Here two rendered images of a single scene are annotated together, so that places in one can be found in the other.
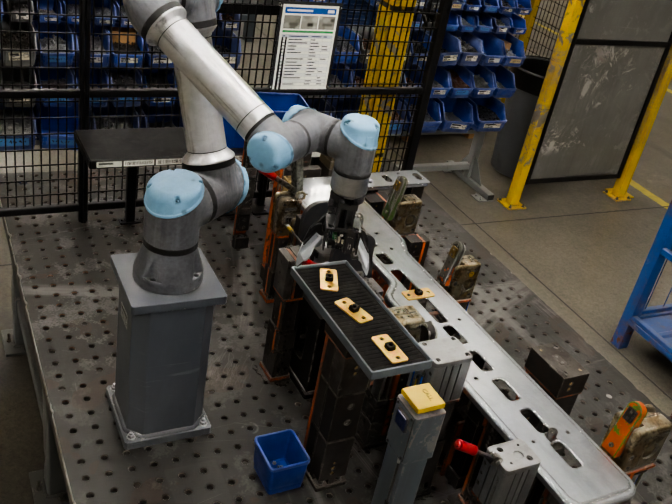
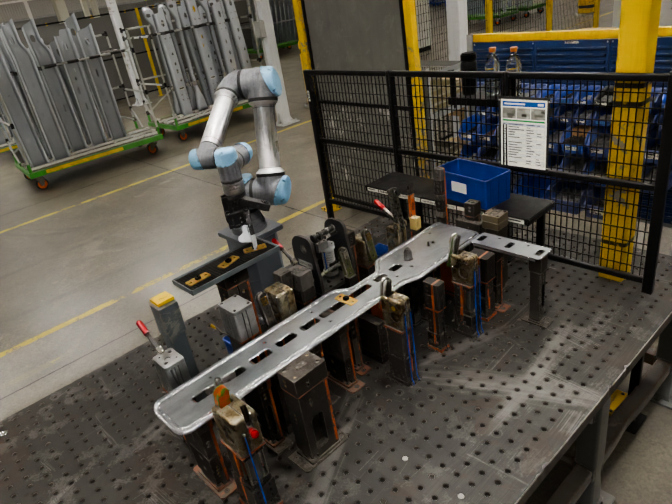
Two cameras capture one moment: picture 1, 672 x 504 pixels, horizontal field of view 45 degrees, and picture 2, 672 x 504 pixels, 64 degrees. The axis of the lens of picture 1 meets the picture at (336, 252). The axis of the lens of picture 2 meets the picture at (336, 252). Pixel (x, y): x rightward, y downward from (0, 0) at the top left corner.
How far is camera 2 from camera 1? 237 cm
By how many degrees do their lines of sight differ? 71
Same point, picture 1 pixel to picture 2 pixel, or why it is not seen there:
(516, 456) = (167, 359)
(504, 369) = (283, 351)
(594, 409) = (427, 486)
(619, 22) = not seen: outside the picture
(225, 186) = (261, 187)
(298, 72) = (520, 153)
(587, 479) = (182, 406)
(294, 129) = (208, 150)
